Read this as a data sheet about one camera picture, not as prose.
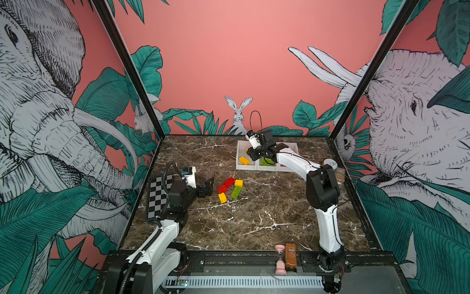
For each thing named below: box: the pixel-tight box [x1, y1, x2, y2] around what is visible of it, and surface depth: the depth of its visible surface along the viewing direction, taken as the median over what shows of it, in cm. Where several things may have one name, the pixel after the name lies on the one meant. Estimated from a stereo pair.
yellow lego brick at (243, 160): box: [238, 156, 251, 165], surface depth 109 cm
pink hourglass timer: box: [274, 244, 288, 276], surface depth 74 cm
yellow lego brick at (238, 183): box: [234, 178, 244, 189], surface depth 98 cm
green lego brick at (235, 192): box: [230, 185, 242, 200], surface depth 95 cm
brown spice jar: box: [335, 167, 346, 185], surface depth 99 cm
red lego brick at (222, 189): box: [217, 184, 229, 194], surface depth 97 cm
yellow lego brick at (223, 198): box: [217, 192, 228, 204], surface depth 92 cm
